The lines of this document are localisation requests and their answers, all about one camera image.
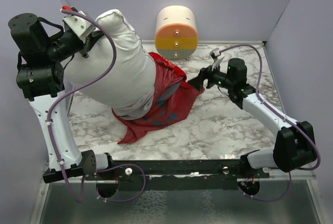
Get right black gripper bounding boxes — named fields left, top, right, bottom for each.
left=188, top=60, right=234, bottom=91

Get red printed pillowcase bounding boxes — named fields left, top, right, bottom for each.
left=114, top=52, right=204, bottom=144

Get white pillow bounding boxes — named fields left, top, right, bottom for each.
left=62, top=9, right=156, bottom=120

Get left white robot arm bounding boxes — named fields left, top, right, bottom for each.
left=8, top=9, right=115, bottom=183

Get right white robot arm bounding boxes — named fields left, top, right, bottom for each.
left=188, top=58, right=317, bottom=178

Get white cylindrical drawer cabinet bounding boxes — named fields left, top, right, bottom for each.
left=155, top=5, right=198, bottom=60

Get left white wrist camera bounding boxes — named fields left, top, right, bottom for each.
left=62, top=13, right=96, bottom=43

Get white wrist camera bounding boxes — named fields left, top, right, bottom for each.
left=209, top=48, right=224, bottom=71
left=62, top=13, right=96, bottom=43

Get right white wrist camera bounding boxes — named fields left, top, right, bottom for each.
left=209, top=48, right=224, bottom=71

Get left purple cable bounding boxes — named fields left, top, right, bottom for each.
left=48, top=9, right=146, bottom=204

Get purple cable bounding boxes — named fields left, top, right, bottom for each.
left=48, top=9, right=146, bottom=204
left=220, top=44, right=322, bottom=202

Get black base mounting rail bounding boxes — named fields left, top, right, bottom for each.
left=87, top=159, right=269, bottom=191

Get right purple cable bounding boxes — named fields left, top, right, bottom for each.
left=220, top=44, right=322, bottom=202

